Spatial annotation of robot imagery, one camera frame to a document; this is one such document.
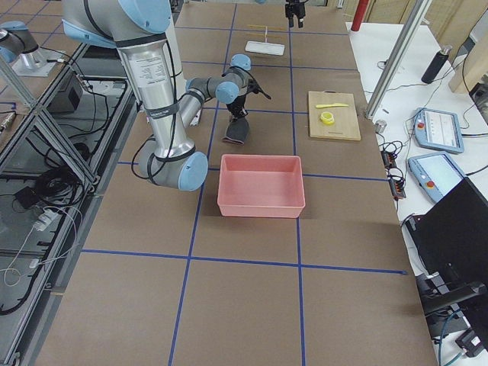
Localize yellow lemon slices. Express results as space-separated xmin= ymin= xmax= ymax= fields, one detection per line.
xmin=319 ymin=111 xmax=335 ymax=126

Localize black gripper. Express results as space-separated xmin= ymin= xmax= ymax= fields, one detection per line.
xmin=285 ymin=0 xmax=306 ymax=28
xmin=227 ymin=97 xmax=248 ymax=121

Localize black bottle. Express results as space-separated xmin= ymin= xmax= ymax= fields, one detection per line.
xmin=421 ymin=45 xmax=453 ymax=84

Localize aluminium frame post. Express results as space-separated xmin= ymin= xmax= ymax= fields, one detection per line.
xmin=364 ymin=0 xmax=432 ymax=119

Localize wooden towel rack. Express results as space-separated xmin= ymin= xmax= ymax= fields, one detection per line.
xmin=246 ymin=24 xmax=286 ymax=43

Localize grey control box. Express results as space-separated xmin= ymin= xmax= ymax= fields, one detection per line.
xmin=47 ymin=72 xmax=83 ymax=114

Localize yellow plastic knife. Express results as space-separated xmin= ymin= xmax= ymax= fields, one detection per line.
xmin=315 ymin=103 xmax=349 ymax=109

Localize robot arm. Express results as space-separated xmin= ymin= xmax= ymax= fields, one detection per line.
xmin=63 ymin=1 xmax=262 ymax=191
xmin=1 ymin=1 xmax=178 ymax=72

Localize dark grey cloth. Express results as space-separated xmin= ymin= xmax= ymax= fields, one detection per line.
xmin=222 ymin=118 xmax=249 ymax=145

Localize pink plastic bin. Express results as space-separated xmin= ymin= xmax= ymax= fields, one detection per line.
xmin=217 ymin=154 xmax=306 ymax=218

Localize upper teach pendant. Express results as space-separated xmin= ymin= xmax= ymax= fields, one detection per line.
xmin=413 ymin=108 xmax=464 ymax=154

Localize bamboo cutting board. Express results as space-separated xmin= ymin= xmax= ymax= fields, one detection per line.
xmin=308 ymin=91 xmax=361 ymax=141

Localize white power adapter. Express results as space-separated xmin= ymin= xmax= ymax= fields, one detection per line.
xmin=33 ymin=210 xmax=59 ymax=232

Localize lower teach pendant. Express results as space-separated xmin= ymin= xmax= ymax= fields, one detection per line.
xmin=407 ymin=152 xmax=467 ymax=203

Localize white rectangular tray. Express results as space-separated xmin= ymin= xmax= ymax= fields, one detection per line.
xmin=245 ymin=40 xmax=285 ymax=56

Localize teach pendant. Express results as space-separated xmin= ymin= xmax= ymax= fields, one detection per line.
xmin=413 ymin=108 xmax=464 ymax=154
xmin=407 ymin=152 xmax=467 ymax=203

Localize red fire extinguisher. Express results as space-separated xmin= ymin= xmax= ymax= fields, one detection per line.
xmin=351 ymin=0 xmax=369 ymax=31

